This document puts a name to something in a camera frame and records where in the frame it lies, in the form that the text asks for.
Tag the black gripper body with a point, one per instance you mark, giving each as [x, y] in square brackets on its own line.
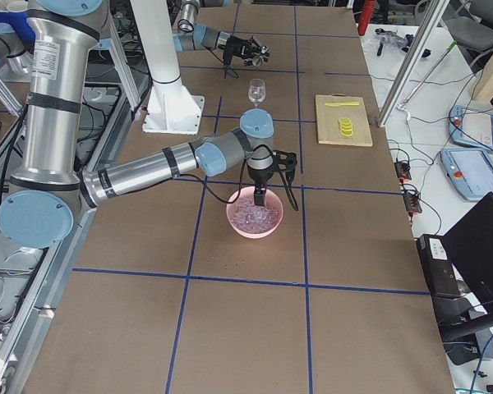
[243, 48]
[259, 176]

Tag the steel double jigger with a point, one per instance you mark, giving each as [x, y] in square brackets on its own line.
[259, 56]

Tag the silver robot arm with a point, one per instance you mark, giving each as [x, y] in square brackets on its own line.
[40, 200]
[194, 36]

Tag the pile of ice cubes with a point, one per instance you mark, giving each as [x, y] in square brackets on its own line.
[248, 217]

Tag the clear wine glass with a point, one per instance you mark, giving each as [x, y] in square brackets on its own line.
[256, 91]

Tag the pink bowl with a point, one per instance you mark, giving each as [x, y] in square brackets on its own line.
[272, 201]

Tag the bamboo cutting board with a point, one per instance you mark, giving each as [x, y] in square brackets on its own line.
[327, 121]

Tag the lemon slice front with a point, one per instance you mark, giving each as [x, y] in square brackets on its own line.
[347, 133]

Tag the yellow plastic knife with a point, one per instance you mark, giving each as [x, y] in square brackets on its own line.
[342, 104]

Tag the blue teach pendant near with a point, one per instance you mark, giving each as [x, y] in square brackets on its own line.
[470, 171]

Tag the blue teach pendant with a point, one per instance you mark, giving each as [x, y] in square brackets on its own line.
[470, 127]
[470, 171]

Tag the black laptop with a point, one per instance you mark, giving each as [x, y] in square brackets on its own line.
[466, 247]

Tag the blue teach pendant far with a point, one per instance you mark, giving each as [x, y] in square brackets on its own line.
[470, 127]

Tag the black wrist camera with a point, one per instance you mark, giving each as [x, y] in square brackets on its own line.
[284, 163]
[228, 54]

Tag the white pedestal column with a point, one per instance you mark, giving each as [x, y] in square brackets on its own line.
[156, 34]

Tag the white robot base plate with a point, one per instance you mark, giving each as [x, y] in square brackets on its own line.
[173, 110]

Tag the aluminium frame post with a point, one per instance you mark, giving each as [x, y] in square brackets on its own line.
[432, 16]

